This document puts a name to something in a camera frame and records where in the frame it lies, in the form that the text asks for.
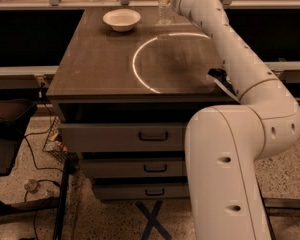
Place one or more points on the clear plastic water bottle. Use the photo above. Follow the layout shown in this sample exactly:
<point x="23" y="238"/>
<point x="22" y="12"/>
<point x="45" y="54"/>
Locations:
<point x="165" y="13"/>

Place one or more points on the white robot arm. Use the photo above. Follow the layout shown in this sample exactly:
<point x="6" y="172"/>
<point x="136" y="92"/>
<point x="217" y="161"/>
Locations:
<point x="222" y="142"/>

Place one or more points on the white paper bowl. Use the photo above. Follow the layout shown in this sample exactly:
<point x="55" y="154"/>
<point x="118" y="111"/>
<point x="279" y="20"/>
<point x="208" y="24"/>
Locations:
<point x="122" y="20"/>

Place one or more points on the grey drawer cabinet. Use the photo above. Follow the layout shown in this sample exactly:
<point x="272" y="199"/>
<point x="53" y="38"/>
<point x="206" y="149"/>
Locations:
<point x="151" y="74"/>

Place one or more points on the blue chip bag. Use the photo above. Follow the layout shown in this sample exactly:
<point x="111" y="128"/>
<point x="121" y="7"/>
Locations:
<point x="220" y="78"/>

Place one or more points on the top grey drawer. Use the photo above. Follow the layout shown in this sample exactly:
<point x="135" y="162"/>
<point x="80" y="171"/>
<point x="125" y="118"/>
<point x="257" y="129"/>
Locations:
<point x="122" y="137"/>

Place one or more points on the grey drawer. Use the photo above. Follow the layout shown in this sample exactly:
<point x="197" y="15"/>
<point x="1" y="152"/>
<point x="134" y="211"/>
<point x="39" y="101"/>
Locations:
<point x="139" y="191"/>
<point x="133" y="167"/>
<point x="122" y="137"/>

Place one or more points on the middle grey drawer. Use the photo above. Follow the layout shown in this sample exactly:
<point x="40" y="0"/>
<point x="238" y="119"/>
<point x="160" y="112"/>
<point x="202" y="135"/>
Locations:
<point x="133" y="167"/>

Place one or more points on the dark chair on left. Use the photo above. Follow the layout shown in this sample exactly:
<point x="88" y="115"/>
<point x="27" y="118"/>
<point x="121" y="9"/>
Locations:
<point x="15" y="115"/>

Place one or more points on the bottom grey drawer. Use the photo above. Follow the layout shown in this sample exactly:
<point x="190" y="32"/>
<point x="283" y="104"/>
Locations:
<point x="139" y="191"/>

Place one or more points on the black metal stand leg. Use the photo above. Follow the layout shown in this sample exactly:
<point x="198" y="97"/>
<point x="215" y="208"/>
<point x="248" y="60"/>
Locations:
<point x="269" y="225"/>

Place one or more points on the wire basket on floor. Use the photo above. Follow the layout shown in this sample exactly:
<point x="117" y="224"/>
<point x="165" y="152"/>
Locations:
<point x="54" y="144"/>

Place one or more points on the black metal frame leg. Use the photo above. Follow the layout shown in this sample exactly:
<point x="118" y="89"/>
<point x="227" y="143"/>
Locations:
<point x="58" y="203"/>

